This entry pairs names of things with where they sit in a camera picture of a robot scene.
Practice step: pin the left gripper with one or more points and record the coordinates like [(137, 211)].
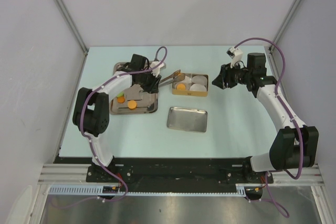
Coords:
[(153, 87)]

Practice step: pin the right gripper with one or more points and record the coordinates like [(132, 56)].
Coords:
[(225, 76)]

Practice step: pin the steel tongs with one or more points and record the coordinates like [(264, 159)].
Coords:
[(174, 77)]

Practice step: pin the orange cookie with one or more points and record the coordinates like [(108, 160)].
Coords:
[(121, 99), (181, 86), (132, 104)]

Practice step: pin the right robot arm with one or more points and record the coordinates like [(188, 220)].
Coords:
[(295, 145)]

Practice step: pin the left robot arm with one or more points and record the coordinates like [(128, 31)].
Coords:
[(92, 109)]

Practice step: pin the white paper cup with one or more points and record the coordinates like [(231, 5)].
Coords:
[(187, 86), (198, 88), (187, 80), (202, 80)]

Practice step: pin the steel baking tray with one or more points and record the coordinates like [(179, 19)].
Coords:
[(147, 102)]

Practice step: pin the gold cookie tin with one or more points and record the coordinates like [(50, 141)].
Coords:
[(188, 92)]

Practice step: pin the steel tin lid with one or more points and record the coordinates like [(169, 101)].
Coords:
[(189, 120)]

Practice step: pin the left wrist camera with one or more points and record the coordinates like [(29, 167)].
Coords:
[(156, 66)]

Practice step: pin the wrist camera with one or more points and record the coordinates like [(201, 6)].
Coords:
[(235, 54), (156, 66)]

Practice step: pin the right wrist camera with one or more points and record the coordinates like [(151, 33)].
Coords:
[(235, 54)]

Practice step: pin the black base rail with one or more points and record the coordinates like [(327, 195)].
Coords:
[(176, 174)]

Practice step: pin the white cable duct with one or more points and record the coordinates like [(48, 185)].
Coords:
[(109, 190)]

